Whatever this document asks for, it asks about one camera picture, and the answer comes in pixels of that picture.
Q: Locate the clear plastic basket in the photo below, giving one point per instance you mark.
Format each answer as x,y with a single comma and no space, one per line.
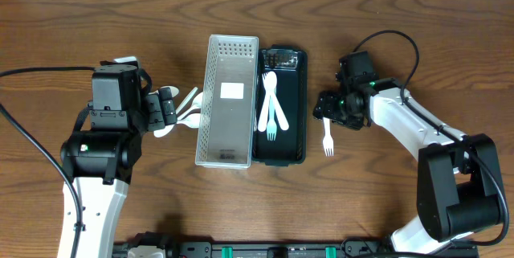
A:
227,116

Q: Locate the white spoon handle up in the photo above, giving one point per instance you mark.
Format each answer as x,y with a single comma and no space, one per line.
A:
181,106

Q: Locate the white fork short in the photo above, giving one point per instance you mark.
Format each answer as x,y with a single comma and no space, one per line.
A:
328,140

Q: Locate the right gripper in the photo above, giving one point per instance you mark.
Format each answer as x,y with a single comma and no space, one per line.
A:
332,107

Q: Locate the white spoon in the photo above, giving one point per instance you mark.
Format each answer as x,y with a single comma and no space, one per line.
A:
192,121
196,104
266,101
174,91

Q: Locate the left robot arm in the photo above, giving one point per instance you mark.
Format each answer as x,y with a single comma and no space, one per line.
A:
104,145

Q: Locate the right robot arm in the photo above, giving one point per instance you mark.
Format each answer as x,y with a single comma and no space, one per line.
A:
459,185

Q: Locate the black plastic basket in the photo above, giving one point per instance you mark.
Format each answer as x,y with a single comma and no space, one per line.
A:
290,64

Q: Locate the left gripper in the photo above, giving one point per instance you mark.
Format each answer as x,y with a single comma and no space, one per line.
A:
161,109

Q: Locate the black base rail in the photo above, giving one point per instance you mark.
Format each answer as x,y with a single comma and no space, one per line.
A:
151,244

